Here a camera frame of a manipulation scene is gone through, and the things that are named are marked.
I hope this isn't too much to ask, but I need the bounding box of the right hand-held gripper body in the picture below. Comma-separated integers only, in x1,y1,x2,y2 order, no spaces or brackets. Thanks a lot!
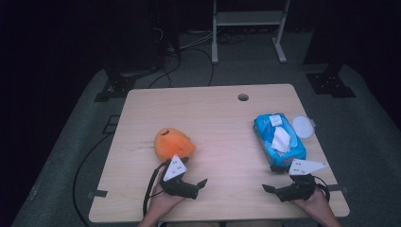
276,159,329,202

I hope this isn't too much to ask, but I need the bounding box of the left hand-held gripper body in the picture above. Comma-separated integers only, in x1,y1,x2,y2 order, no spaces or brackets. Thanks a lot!
159,154,200,201

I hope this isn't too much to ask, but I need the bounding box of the orange plush toy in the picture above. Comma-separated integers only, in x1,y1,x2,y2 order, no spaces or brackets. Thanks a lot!
153,127,197,164

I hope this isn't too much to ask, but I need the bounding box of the white wet wipe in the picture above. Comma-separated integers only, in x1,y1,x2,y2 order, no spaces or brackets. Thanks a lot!
270,126,291,154

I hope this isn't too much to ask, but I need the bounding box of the blue wet wipe pack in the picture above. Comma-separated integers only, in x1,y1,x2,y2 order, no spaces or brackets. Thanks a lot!
253,113,316,168

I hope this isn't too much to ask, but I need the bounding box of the person's left hand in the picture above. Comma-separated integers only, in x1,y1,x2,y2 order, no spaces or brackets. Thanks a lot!
148,182,186,219

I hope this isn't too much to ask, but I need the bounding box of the person's right hand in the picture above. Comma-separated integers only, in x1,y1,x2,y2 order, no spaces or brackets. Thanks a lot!
291,188,331,219

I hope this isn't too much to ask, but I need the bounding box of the grey tape strip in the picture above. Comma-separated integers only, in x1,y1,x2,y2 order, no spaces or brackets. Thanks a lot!
87,189,109,199
325,183,350,194

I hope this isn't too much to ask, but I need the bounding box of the black stand base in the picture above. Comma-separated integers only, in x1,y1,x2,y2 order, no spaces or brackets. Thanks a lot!
305,61,357,98
94,62,160,103

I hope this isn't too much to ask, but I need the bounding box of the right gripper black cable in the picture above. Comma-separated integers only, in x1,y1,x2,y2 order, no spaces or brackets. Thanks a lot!
313,175,331,202

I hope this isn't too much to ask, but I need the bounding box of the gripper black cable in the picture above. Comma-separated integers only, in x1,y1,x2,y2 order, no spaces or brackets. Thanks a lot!
142,160,173,217
313,175,331,202

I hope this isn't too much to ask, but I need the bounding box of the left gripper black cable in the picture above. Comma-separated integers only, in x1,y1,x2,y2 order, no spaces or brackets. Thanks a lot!
142,160,173,217

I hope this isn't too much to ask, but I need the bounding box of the long black floor cable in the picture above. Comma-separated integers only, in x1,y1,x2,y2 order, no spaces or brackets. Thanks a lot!
72,133,113,227

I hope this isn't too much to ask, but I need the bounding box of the white metal stand frame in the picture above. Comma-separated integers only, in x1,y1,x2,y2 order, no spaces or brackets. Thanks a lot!
211,0,291,64

